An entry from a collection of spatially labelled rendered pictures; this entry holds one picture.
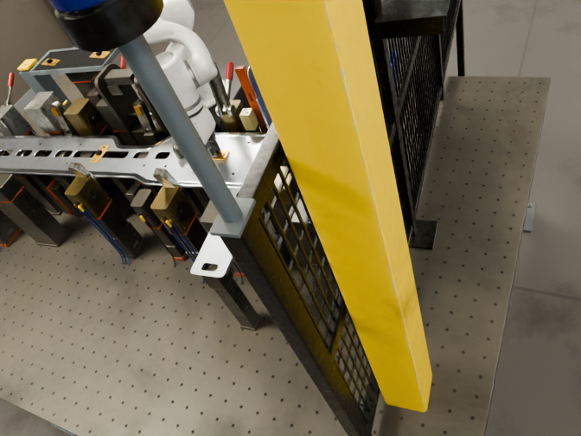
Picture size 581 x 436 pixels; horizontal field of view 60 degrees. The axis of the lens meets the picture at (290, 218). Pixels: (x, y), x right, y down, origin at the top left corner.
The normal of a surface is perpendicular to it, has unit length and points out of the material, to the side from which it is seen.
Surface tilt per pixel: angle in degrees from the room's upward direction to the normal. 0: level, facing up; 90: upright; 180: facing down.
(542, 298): 0
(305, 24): 90
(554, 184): 0
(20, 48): 90
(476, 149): 0
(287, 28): 90
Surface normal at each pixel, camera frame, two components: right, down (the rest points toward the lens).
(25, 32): 0.88, 0.14
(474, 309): -0.28, -0.62
